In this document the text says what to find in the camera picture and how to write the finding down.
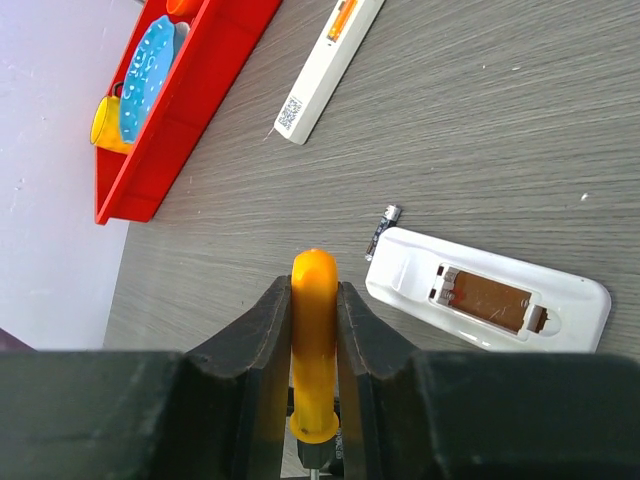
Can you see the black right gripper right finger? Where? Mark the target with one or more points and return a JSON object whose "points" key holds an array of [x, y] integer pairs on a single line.
{"points": [[409, 413]]}

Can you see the black AAA battery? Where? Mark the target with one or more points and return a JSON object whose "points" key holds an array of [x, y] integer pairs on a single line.
{"points": [[388, 220]]}

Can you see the white remote with orange batteries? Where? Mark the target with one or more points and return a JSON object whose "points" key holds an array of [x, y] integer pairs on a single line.
{"points": [[337, 44]]}

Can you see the yellow cup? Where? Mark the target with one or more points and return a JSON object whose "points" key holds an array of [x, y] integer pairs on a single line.
{"points": [[105, 130]]}

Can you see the orange handled screwdriver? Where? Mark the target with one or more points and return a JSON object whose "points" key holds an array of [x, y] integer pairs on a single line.
{"points": [[314, 285]]}

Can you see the blue dotted plate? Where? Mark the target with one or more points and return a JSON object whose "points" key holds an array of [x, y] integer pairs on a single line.
{"points": [[147, 71]]}

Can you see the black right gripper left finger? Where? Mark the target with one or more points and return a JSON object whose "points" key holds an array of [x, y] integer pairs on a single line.
{"points": [[215, 412]]}

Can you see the orange bowl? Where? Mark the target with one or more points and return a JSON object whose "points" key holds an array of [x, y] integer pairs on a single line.
{"points": [[183, 8]]}

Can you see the red plastic tray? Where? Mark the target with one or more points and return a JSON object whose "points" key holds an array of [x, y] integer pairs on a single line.
{"points": [[222, 36]]}

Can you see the white remote control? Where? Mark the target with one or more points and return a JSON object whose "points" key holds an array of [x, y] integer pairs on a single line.
{"points": [[494, 302]]}

